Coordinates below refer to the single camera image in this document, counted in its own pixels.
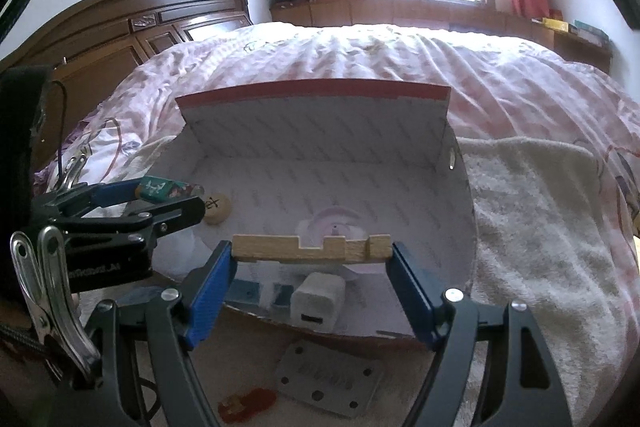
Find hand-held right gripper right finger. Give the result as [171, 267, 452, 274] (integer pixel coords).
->
[385, 241, 573, 427]

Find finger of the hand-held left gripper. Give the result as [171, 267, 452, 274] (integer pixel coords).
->
[42, 179, 146, 220]
[65, 194, 206, 248]

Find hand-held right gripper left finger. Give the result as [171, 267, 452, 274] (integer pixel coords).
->
[85, 241, 238, 427]

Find green printed small box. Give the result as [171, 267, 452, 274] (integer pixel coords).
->
[137, 177, 205, 202]

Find light blue curved plastic piece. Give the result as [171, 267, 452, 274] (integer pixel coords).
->
[230, 279, 262, 308]

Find notched wooden block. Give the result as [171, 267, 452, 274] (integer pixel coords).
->
[232, 233, 393, 264]

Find red cardboard box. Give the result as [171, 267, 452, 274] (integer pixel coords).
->
[150, 78, 476, 348]

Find round wooden chess piece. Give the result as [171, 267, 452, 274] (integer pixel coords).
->
[202, 193, 232, 225]

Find silver metal clip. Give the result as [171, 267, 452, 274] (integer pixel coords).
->
[10, 227, 101, 390]
[57, 146, 93, 192]

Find white charger plug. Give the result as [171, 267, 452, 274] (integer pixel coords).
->
[290, 272, 347, 334]

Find white tape roll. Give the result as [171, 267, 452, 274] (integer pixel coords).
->
[297, 206, 366, 253]

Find small red object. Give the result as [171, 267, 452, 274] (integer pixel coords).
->
[217, 388, 277, 423]

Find grey metal plate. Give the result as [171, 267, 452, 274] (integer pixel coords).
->
[274, 339, 383, 419]

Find white fluffy towel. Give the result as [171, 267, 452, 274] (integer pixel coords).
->
[75, 136, 638, 427]

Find dark wooden headboard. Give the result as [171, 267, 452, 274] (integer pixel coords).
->
[0, 0, 251, 142]

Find pink printed bed sheet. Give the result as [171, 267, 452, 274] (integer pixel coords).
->
[35, 23, 640, 308]

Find wooden window sill shelf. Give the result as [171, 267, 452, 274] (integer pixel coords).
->
[270, 0, 613, 72]

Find yellow book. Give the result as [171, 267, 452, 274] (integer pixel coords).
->
[532, 16, 571, 32]

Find stack of books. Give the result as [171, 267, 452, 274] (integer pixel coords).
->
[570, 21, 610, 46]

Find thin black cable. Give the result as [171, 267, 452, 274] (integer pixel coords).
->
[50, 79, 68, 178]

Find black braided cable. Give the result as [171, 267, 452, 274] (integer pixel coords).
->
[0, 324, 66, 373]

